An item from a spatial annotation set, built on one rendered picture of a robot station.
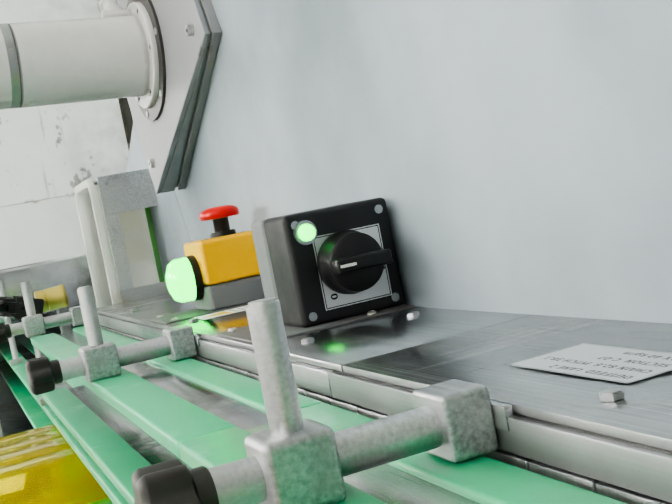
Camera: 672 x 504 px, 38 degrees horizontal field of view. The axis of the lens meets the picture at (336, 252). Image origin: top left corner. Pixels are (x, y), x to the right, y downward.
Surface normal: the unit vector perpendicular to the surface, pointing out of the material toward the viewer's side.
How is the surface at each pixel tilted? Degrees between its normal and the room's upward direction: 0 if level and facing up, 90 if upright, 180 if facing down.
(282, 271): 0
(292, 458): 90
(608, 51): 0
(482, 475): 90
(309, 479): 90
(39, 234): 90
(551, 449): 0
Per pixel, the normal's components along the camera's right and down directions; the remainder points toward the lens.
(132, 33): 0.33, -0.41
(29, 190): 0.37, -0.03
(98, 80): 0.42, 0.63
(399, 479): -0.19, -0.98
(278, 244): -0.91, 0.19
